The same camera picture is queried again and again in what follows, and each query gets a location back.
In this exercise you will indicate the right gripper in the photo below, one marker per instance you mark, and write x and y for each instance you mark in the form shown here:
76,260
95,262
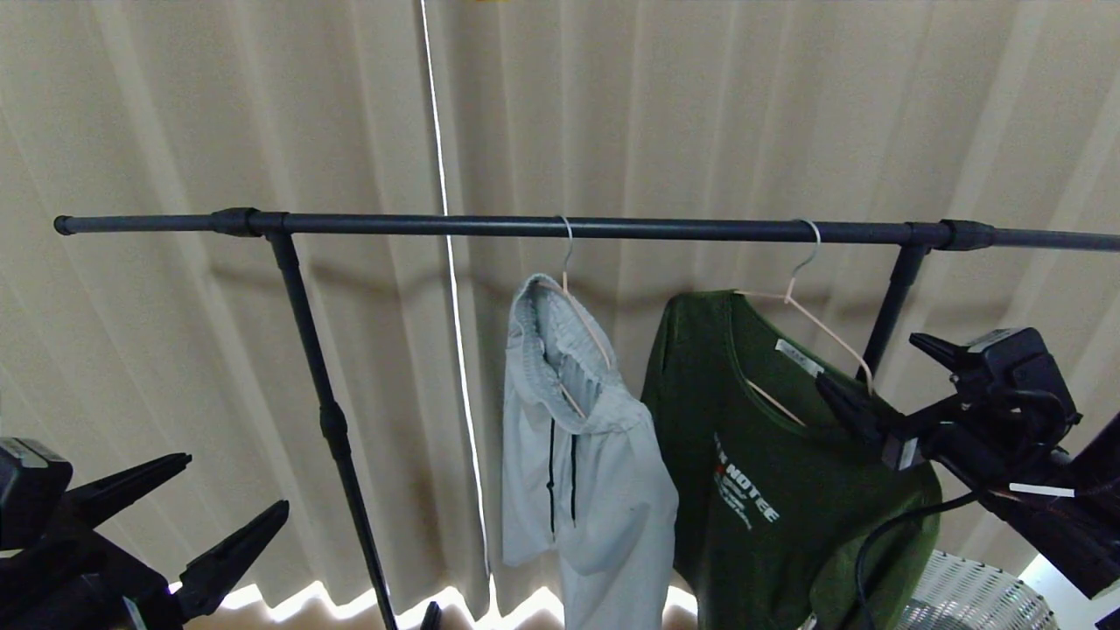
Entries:
949,433

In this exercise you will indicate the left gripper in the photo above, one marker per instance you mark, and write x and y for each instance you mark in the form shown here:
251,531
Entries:
70,586

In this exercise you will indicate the pink clothes hanger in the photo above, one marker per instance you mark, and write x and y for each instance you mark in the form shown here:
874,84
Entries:
827,328
595,337

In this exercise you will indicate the green printed garment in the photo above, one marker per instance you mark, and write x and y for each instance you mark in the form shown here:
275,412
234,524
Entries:
744,542

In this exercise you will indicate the pale grey shorts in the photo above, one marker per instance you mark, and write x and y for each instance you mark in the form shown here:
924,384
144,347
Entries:
595,525

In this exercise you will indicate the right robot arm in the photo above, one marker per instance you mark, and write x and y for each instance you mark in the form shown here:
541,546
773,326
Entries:
1085,525

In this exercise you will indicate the white laundry basket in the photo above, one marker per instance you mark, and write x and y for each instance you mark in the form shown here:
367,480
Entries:
971,595

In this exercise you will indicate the black clothes rack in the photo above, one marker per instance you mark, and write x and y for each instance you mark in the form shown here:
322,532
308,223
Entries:
612,229

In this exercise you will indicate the beige curtain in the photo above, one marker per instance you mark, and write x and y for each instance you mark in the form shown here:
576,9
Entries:
219,105

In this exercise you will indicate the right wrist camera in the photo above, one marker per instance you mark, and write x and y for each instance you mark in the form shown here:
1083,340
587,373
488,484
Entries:
1015,376

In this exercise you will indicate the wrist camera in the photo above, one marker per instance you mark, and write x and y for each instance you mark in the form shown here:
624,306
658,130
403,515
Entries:
1015,376
31,490

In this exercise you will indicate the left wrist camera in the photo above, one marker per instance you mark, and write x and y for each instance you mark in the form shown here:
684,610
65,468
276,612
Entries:
31,490

